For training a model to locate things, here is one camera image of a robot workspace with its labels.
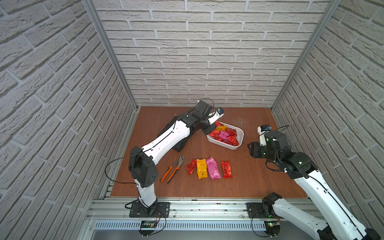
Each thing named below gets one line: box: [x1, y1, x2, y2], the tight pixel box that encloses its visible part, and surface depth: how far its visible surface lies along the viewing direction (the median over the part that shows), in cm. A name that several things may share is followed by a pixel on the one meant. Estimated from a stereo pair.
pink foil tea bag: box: [206, 156, 221, 180], surface depth 87 cm
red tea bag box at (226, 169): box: [221, 161, 233, 179], surface depth 87 cm
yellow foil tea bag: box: [196, 158, 208, 180], surface depth 87 cm
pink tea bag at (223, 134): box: [219, 130, 230, 142], surface depth 99 cm
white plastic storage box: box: [206, 121, 244, 150], surface depth 97 cm
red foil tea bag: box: [186, 159, 197, 175], surface depth 89 cm
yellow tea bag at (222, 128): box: [215, 125, 228, 132], surface depth 100 cm
